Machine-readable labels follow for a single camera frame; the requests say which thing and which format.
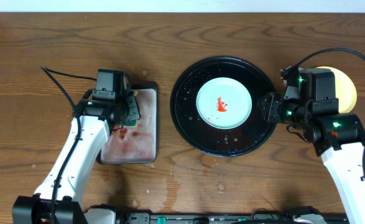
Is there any green and yellow sponge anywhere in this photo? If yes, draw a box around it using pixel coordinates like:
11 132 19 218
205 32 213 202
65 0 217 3
123 90 141 127

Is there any mint plate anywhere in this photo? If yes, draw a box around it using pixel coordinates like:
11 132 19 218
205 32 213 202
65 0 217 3
196 77 253 129

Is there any yellow plate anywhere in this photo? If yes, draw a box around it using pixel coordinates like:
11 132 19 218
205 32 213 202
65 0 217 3
318 67 357 113

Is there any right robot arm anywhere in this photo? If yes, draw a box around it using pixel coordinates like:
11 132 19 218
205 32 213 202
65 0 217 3
258 67 365 223

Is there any black rectangular soapy tray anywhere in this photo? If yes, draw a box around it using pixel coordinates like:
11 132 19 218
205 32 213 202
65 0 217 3
97 83 157 165

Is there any black round serving tray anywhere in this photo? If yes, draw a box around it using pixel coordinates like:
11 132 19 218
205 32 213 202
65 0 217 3
170 56 275 157

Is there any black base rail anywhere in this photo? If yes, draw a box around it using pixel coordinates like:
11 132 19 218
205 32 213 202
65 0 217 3
85 206 349 224

